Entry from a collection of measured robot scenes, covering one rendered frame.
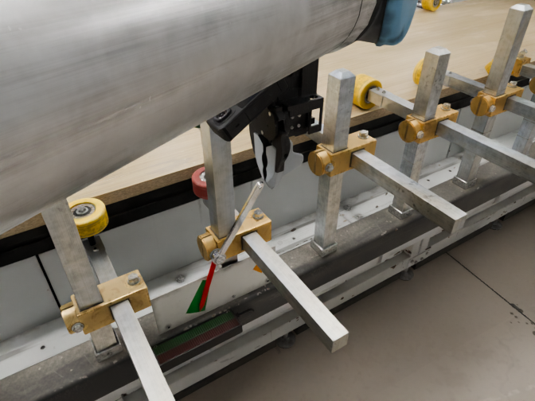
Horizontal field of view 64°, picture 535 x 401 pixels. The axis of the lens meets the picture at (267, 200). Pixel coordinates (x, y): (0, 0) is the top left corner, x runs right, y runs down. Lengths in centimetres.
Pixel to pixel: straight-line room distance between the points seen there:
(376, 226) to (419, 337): 78
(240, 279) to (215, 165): 27
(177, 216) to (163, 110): 84
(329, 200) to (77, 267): 49
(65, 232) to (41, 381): 31
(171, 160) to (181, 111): 79
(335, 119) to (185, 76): 65
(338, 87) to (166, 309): 50
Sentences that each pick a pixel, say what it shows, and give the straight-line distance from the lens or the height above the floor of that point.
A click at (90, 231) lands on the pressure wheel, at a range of 83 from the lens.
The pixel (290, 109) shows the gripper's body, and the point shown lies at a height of 114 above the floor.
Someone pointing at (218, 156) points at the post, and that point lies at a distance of 68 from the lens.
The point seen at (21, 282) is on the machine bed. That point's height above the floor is 75.
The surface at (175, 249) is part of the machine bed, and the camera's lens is 105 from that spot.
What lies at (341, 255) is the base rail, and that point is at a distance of 101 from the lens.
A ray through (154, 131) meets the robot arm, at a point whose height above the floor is 131.
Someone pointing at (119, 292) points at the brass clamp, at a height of 84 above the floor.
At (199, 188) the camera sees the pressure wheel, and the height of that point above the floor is 90.
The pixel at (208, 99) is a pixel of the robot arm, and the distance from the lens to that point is 18.
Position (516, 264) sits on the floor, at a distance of 225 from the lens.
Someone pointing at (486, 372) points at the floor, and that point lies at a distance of 179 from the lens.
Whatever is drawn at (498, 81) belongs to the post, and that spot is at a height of 101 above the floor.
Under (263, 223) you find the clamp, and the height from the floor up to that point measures 87.
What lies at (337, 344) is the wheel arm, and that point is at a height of 85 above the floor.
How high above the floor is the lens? 139
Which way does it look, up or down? 37 degrees down
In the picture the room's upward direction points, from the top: straight up
